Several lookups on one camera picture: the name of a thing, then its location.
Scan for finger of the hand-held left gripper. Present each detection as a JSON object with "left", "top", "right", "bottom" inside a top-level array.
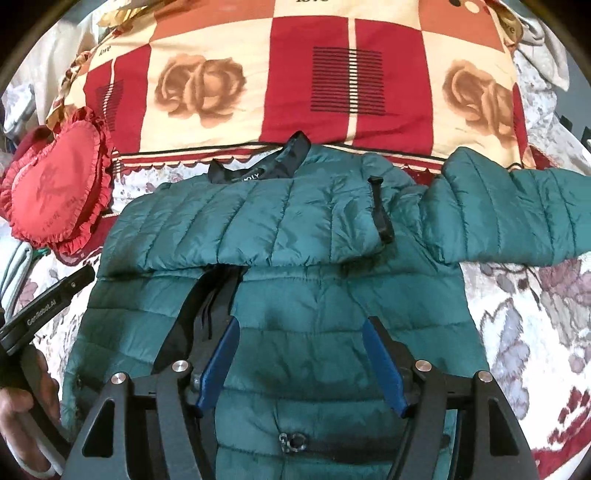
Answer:
[{"left": 51, "top": 265, "right": 97, "bottom": 306}]

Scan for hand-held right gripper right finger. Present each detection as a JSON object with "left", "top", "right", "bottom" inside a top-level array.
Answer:
[{"left": 361, "top": 316, "right": 541, "bottom": 480}]

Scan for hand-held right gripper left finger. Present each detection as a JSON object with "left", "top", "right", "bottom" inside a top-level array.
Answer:
[{"left": 60, "top": 316, "right": 242, "bottom": 480}]

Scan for green puffer jacket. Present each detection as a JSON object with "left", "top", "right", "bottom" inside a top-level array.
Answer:
[{"left": 60, "top": 131, "right": 591, "bottom": 480}]

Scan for person's left hand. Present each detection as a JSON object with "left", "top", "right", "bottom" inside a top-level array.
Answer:
[{"left": 0, "top": 354, "right": 62, "bottom": 445}]

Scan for light blue cloth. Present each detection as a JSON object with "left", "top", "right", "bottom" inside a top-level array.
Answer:
[{"left": 0, "top": 240, "right": 35, "bottom": 324}]

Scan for red heart-shaped frilled cushion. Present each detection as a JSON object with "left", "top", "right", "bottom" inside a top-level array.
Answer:
[{"left": 0, "top": 106, "right": 116, "bottom": 257}]

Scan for white bangle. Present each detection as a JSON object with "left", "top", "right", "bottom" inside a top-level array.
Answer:
[{"left": 9, "top": 413, "right": 65, "bottom": 476}]

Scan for white blanket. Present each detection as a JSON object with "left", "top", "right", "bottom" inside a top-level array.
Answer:
[{"left": 0, "top": 9, "right": 112, "bottom": 134}]

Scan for checked rose print pillow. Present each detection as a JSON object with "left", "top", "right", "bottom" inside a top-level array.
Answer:
[{"left": 46, "top": 0, "right": 532, "bottom": 171}]

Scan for grey-white cloth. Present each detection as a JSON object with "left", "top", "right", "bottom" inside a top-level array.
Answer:
[{"left": 512, "top": 18, "right": 573, "bottom": 90}]

